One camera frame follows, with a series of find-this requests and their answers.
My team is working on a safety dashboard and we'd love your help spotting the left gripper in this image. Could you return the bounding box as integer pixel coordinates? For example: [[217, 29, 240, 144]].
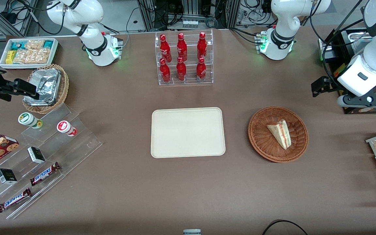
[[311, 76, 376, 109]]

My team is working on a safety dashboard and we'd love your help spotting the triangle sandwich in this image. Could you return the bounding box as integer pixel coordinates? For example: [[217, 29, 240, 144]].
[[266, 120, 292, 150]]

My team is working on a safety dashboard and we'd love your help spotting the light wicker basket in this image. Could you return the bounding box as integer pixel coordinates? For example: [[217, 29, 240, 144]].
[[22, 64, 69, 114]]

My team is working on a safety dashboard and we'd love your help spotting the white rectangular snack tray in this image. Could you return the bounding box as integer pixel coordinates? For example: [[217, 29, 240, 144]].
[[0, 38, 59, 70]]

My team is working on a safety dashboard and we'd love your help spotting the brown wicker basket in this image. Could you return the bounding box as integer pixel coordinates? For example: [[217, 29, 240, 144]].
[[248, 106, 309, 163]]

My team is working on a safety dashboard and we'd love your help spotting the beige plastic tray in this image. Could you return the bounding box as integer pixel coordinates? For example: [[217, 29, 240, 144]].
[[151, 107, 226, 159]]

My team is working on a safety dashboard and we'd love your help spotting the stack of foil containers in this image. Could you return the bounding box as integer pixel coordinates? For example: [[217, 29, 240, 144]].
[[23, 68, 61, 106]]

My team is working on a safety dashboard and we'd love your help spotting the black sausage roller machine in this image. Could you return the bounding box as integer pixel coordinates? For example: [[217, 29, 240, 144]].
[[318, 28, 376, 115]]

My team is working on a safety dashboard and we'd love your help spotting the green lid cup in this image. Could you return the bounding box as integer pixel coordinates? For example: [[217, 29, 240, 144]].
[[18, 112, 43, 129]]

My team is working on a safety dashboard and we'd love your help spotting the clear peanut snack bag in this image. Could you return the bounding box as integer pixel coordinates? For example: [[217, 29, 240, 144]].
[[13, 40, 51, 64]]

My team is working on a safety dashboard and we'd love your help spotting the red lid cup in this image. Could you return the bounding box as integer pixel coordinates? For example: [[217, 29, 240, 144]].
[[56, 120, 78, 137]]

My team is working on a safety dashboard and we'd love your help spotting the small black box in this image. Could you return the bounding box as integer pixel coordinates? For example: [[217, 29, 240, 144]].
[[0, 168, 18, 185], [27, 147, 46, 164]]

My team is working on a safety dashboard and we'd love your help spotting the clear acrylic stepped shelf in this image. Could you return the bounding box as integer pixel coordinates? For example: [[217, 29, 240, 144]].
[[0, 104, 103, 220]]

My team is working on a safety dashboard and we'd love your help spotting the Snickers bar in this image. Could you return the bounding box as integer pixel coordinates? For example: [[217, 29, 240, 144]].
[[30, 162, 61, 186], [0, 188, 32, 213]]

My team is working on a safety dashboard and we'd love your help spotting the red cola bottle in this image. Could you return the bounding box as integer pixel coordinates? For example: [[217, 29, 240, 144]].
[[177, 33, 188, 62], [197, 32, 208, 61], [196, 57, 207, 82], [159, 58, 171, 83], [160, 34, 172, 62], [176, 57, 187, 81]]

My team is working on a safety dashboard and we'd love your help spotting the clear acrylic bottle rack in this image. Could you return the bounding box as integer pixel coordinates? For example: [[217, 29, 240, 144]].
[[155, 29, 214, 86]]

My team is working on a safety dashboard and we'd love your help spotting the black cable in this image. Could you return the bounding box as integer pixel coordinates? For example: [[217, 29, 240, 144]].
[[261, 220, 309, 235]]

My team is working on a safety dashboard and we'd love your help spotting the aluminium frame rack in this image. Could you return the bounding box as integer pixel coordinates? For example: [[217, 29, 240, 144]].
[[137, 0, 241, 31]]

